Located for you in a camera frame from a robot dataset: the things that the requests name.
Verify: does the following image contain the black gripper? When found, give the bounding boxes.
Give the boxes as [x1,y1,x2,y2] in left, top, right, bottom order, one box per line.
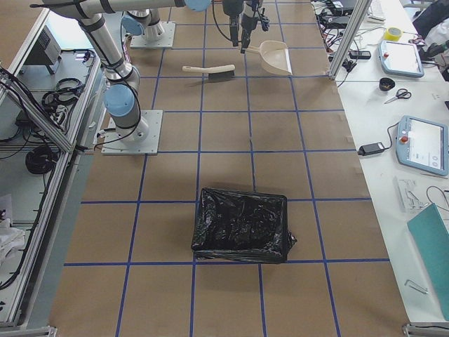
[223,0,243,46]
[241,0,269,53]

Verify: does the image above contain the white plastic dustpan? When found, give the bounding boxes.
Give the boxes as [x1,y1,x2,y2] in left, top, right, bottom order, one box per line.
[246,40,293,76]

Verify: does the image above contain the white hand brush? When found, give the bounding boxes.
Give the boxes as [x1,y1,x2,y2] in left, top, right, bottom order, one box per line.
[182,64,235,81]

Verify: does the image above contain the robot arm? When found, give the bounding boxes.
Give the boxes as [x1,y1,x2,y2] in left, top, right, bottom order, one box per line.
[30,1,215,146]
[121,1,269,53]

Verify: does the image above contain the black bin at right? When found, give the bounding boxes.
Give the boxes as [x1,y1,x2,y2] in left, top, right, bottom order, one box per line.
[191,187,297,264]

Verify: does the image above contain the yellow tape roll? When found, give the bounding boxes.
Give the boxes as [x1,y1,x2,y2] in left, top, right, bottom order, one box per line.
[383,27,403,41]

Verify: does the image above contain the black small bowl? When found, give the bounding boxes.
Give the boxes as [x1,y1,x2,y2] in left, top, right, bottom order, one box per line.
[378,77,396,92]

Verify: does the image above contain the blue teach pendant far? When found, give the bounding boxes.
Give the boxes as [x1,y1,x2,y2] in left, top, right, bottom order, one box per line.
[378,40,424,78]

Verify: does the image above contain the blue teach pendant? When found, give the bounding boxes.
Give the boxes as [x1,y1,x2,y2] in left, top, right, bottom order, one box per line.
[378,40,424,78]
[396,116,448,176]

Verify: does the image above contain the scissors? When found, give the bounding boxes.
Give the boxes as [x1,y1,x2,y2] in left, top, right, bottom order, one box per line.
[384,88,412,104]

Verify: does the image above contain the black power adapter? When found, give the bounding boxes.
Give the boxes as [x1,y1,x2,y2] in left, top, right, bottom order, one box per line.
[357,142,386,157]

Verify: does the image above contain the grey electrical box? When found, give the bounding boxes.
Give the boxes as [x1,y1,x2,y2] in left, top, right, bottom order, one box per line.
[24,25,62,74]

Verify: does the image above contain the blue teach pendant near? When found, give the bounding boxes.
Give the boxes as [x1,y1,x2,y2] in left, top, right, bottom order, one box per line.
[396,116,448,176]

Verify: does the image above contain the teal folder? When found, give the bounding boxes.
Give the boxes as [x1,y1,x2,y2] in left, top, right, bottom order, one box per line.
[407,204,448,320]

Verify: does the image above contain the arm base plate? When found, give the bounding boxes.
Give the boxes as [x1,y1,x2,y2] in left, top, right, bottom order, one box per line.
[130,21,176,49]
[101,110,163,155]

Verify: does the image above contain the aluminium frame post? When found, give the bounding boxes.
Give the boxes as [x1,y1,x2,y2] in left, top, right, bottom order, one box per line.
[328,0,371,80]

